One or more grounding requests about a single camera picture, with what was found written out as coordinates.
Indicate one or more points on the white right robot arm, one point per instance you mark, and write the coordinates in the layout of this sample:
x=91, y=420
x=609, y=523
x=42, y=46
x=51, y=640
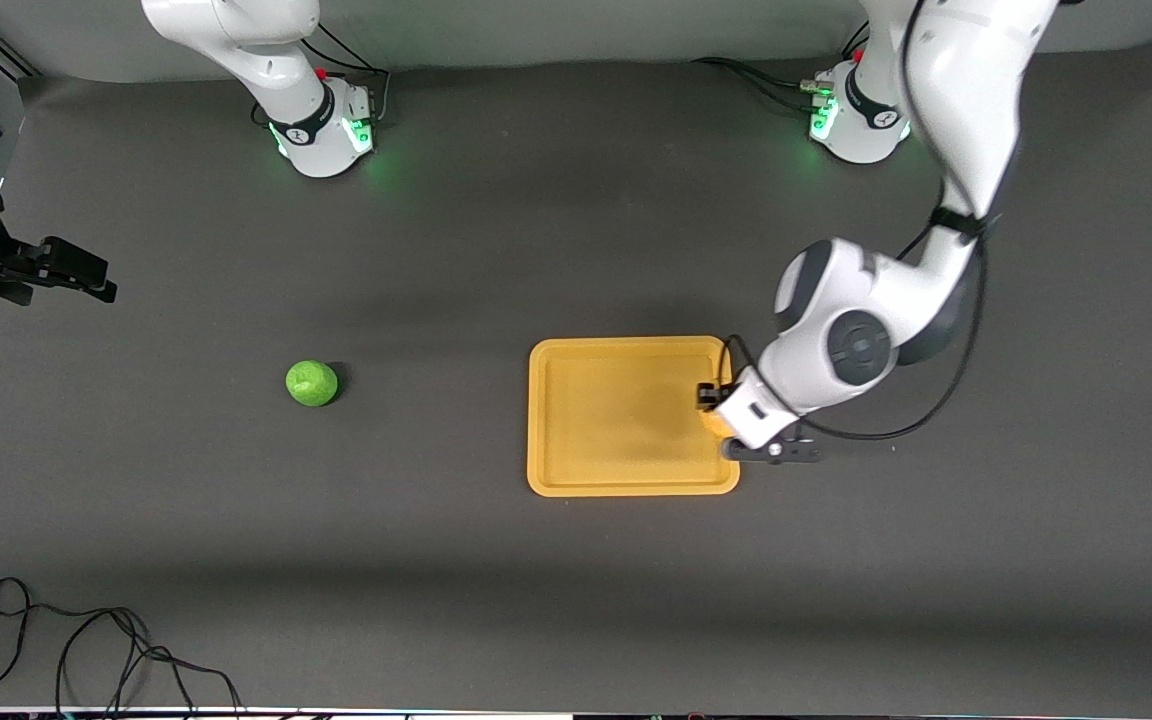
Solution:
x=266, y=60

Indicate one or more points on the yellow potato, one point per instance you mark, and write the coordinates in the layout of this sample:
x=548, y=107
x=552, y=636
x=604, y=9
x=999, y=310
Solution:
x=716, y=424

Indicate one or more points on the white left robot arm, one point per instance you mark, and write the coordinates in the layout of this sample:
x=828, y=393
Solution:
x=966, y=90

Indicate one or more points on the black frame rail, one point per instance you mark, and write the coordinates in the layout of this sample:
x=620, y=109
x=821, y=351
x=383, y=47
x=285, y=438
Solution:
x=16, y=60

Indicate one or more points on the yellow plastic tray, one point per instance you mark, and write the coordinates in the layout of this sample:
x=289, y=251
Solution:
x=626, y=420

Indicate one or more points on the green apple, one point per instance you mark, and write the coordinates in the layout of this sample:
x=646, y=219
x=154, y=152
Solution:
x=311, y=383

